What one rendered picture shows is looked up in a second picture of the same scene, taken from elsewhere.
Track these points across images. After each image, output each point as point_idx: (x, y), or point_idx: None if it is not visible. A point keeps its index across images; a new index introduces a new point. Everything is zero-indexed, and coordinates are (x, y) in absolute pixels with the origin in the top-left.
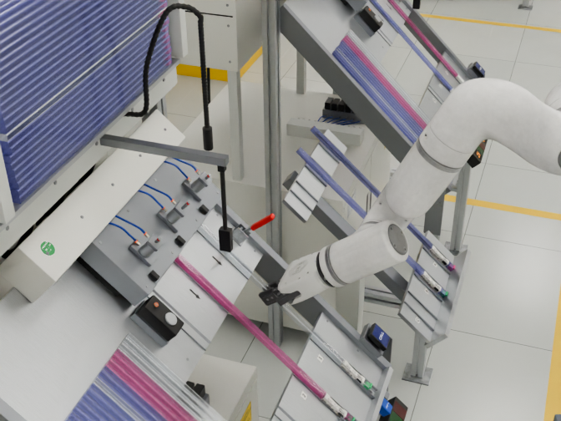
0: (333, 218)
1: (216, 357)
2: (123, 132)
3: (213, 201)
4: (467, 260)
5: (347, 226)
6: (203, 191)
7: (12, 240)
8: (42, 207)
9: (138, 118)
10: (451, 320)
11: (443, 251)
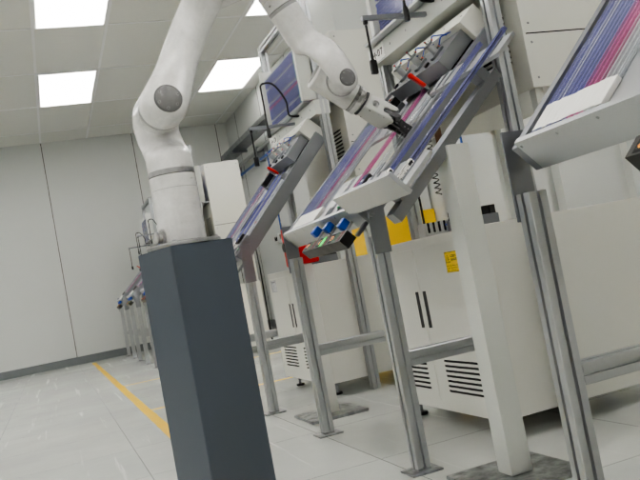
0: (458, 112)
1: (494, 222)
2: (436, 12)
3: (432, 63)
4: (380, 177)
5: (453, 123)
6: (434, 55)
7: (391, 50)
8: (401, 40)
9: (446, 6)
10: (341, 194)
11: (410, 172)
